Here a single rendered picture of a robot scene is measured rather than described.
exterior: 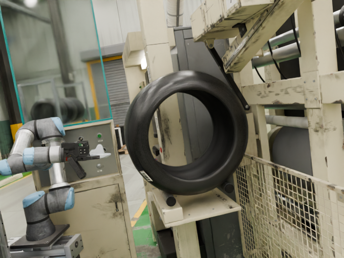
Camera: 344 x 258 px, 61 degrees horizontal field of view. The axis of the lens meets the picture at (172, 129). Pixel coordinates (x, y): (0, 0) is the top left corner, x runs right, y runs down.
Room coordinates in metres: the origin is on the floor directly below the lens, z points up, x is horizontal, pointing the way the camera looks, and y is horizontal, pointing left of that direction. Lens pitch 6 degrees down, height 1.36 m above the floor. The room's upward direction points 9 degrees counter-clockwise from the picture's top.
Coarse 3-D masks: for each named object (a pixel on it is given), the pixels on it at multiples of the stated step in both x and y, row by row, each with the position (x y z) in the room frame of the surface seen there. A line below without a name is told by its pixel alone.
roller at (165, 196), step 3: (159, 189) 1.43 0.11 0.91; (162, 192) 1.35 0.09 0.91; (165, 192) 1.32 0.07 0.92; (162, 195) 1.34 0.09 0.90; (165, 195) 1.30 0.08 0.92; (168, 195) 1.28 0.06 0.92; (171, 195) 1.28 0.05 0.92; (165, 198) 1.27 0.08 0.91; (168, 198) 1.25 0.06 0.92; (171, 198) 1.25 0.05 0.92; (174, 198) 1.25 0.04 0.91; (165, 201) 1.27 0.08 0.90; (168, 201) 1.25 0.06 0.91; (171, 201) 1.25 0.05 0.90; (174, 201) 1.25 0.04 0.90; (168, 204) 1.24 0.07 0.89; (171, 204) 1.25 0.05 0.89; (174, 204) 1.25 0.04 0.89
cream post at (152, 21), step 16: (144, 0) 1.63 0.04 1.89; (160, 0) 1.64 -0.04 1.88; (144, 16) 1.62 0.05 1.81; (160, 16) 1.64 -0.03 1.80; (144, 32) 1.63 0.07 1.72; (160, 32) 1.64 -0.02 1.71; (144, 48) 1.72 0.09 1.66; (160, 48) 1.64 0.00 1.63; (160, 64) 1.63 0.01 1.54; (176, 96) 1.65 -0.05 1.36; (160, 112) 1.63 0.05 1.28; (176, 112) 1.64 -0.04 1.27; (160, 128) 1.62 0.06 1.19; (176, 128) 1.64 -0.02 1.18; (160, 144) 1.68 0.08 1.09; (176, 144) 1.64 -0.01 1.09; (176, 160) 1.63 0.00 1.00; (192, 224) 1.64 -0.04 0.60; (176, 240) 1.65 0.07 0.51; (192, 240) 1.64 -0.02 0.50; (192, 256) 1.64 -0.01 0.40
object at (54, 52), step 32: (0, 0) 1.82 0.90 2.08; (32, 0) 1.86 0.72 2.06; (64, 0) 1.89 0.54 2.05; (32, 32) 1.85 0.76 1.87; (64, 32) 1.89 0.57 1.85; (96, 32) 1.92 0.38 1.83; (32, 64) 1.84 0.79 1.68; (64, 64) 1.88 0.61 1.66; (96, 64) 1.92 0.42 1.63; (32, 96) 1.83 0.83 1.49; (64, 96) 1.87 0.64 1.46; (96, 96) 1.91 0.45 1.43
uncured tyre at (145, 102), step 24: (192, 72) 1.30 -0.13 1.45; (144, 96) 1.25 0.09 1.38; (168, 96) 1.24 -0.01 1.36; (216, 96) 1.29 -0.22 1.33; (144, 120) 1.22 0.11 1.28; (216, 120) 1.57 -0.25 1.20; (240, 120) 1.31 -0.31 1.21; (144, 144) 1.22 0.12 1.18; (216, 144) 1.57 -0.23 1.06; (240, 144) 1.30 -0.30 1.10; (144, 168) 1.23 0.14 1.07; (168, 168) 1.51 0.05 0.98; (192, 168) 1.54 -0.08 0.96; (216, 168) 1.48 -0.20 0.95; (168, 192) 1.28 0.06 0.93; (192, 192) 1.27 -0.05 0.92
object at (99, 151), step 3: (96, 147) 1.28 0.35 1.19; (99, 147) 1.29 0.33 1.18; (93, 150) 1.28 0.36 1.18; (96, 150) 1.28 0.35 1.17; (99, 150) 1.28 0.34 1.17; (102, 150) 1.29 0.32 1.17; (90, 153) 1.27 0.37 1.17; (93, 153) 1.28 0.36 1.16; (96, 153) 1.28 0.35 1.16; (99, 153) 1.28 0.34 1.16; (102, 153) 1.29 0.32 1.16; (102, 156) 1.28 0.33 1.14; (105, 156) 1.29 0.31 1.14; (108, 156) 1.30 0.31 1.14
